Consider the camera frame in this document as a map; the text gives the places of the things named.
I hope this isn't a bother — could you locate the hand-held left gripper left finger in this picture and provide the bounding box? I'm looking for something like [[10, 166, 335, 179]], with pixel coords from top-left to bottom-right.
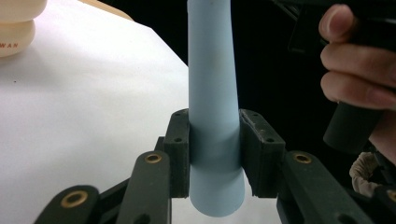
[[163, 107, 191, 200]]

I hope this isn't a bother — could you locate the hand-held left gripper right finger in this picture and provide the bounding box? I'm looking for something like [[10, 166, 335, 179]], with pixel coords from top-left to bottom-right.
[[238, 107, 287, 199]]

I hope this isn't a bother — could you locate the light blue cylinder tube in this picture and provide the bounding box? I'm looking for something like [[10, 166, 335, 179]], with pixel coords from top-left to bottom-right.
[[186, 0, 246, 218]]

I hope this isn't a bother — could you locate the crumpled beige cloth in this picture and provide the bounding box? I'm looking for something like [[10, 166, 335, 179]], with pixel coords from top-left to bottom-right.
[[348, 151, 384, 199]]

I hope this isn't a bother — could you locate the cream ringed cup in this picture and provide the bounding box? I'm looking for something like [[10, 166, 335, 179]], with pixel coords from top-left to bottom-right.
[[0, 0, 49, 59]]

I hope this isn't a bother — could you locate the wooden table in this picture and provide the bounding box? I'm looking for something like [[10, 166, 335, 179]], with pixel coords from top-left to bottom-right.
[[78, 0, 134, 21]]

